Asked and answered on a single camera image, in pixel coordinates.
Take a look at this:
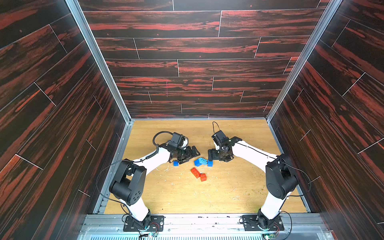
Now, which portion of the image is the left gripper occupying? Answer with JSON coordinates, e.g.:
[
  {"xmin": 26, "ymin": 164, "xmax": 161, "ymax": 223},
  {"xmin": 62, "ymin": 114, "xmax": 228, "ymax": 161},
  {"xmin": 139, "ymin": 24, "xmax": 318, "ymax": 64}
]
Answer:
[{"xmin": 175, "ymin": 145, "xmax": 201, "ymax": 164}]

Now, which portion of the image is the light blue 2x4 brick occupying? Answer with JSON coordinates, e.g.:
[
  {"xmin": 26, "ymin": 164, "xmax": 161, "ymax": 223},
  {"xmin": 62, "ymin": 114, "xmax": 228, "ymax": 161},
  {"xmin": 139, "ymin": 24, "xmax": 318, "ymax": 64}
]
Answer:
[{"xmin": 194, "ymin": 158, "xmax": 208, "ymax": 167}]

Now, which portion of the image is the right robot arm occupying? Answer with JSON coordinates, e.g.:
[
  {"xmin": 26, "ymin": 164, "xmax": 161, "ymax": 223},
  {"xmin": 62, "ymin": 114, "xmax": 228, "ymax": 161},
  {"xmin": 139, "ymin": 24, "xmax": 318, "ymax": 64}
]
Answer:
[{"xmin": 208, "ymin": 137, "xmax": 298, "ymax": 230}]

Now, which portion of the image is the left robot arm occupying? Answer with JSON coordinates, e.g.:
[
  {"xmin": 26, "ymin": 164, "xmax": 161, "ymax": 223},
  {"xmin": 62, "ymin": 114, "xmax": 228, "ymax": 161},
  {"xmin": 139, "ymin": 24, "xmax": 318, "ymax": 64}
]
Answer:
[{"xmin": 109, "ymin": 144, "xmax": 200, "ymax": 230}]

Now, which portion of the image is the red 2x4 brick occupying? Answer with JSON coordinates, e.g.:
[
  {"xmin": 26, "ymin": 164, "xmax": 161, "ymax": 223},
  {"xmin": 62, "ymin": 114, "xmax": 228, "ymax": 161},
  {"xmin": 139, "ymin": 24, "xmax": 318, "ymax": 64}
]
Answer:
[{"xmin": 191, "ymin": 168, "xmax": 201, "ymax": 179}]

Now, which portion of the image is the red 2x2 brick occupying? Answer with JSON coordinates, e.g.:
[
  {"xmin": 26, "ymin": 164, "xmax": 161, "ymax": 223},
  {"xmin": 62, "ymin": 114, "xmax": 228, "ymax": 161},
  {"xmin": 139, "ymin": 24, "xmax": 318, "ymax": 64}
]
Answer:
[{"xmin": 200, "ymin": 174, "xmax": 207, "ymax": 182}]

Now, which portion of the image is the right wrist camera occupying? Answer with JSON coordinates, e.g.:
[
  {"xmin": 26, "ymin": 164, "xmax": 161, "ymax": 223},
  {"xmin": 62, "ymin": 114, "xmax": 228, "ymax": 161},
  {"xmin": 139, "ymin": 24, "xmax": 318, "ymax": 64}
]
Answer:
[{"xmin": 212, "ymin": 130, "xmax": 229, "ymax": 147}]

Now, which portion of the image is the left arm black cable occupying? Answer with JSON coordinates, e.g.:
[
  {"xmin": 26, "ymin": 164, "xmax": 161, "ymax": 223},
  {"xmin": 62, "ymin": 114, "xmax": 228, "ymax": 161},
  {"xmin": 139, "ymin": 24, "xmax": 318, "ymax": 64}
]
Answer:
[{"xmin": 152, "ymin": 130, "xmax": 175, "ymax": 155}]

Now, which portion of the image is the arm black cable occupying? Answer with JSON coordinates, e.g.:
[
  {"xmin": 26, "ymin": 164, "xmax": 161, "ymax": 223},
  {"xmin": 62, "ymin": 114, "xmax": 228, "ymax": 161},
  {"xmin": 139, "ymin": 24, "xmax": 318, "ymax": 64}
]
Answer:
[
  {"xmin": 212, "ymin": 121, "xmax": 313, "ymax": 199},
  {"xmin": 152, "ymin": 130, "xmax": 175, "ymax": 155}
]

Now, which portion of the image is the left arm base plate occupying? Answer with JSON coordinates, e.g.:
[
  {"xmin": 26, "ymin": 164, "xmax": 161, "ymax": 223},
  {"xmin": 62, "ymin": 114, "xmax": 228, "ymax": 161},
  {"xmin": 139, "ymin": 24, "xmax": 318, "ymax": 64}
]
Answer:
[{"xmin": 123, "ymin": 215, "xmax": 165, "ymax": 232}]

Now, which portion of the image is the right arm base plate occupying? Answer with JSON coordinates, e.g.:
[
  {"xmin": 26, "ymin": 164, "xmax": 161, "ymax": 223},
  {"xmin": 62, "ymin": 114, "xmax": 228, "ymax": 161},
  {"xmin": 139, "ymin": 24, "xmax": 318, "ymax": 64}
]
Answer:
[{"xmin": 240, "ymin": 215, "xmax": 285, "ymax": 232}]

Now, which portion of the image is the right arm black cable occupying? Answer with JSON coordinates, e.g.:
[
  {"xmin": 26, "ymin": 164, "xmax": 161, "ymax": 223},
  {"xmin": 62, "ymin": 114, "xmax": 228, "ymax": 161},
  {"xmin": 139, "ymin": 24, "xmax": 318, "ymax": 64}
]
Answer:
[{"xmin": 212, "ymin": 121, "xmax": 313, "ymax": 199}]

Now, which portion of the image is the aluminium front rail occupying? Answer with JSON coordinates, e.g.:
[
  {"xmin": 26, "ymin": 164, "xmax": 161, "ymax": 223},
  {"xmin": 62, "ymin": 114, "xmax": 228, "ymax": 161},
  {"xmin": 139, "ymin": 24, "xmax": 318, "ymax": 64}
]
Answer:
[{"xmin": 78, "ymin": 213, "xmax": 334, "ymax": 240}]

